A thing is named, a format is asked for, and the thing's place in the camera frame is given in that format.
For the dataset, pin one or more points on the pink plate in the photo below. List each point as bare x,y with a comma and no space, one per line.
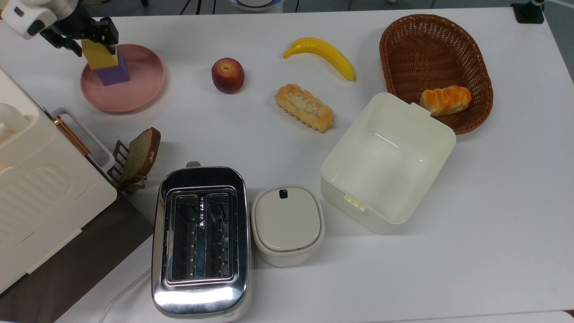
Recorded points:
143,85

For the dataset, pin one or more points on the yellow banana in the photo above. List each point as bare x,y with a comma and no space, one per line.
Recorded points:
320,51

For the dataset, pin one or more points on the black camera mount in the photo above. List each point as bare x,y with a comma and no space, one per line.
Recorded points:
528,13

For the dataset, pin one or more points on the black tripod legs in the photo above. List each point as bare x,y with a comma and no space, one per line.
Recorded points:
197,5

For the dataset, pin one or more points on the long crumb-topped bread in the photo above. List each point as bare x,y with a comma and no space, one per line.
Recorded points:
304,107

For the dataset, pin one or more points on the purple cube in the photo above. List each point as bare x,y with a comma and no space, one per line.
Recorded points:
114,75

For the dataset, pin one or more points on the brown wicker basket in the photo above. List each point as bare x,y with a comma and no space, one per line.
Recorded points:
430,54

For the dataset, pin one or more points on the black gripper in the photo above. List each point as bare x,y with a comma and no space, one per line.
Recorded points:
74,24

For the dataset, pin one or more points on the red apple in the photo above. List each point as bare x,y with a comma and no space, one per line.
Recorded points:
228,76

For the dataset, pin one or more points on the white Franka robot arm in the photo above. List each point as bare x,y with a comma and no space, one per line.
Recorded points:
27,18

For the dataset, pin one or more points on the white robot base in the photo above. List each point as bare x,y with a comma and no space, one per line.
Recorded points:
255,3

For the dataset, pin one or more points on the orange striped bread roll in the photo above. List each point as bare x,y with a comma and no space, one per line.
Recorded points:
446,100

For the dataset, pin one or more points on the yellow cube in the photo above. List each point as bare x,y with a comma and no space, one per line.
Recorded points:
98,57

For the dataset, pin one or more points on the silver two-slot toaster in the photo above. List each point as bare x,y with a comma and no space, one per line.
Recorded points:
202,296

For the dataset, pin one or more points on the small cream lidded container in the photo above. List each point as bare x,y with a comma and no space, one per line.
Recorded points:
287,222

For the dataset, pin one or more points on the cream open plastic box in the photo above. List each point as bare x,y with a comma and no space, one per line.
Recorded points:
385,166

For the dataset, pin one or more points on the brown bread slice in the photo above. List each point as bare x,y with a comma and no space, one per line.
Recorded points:
141,154

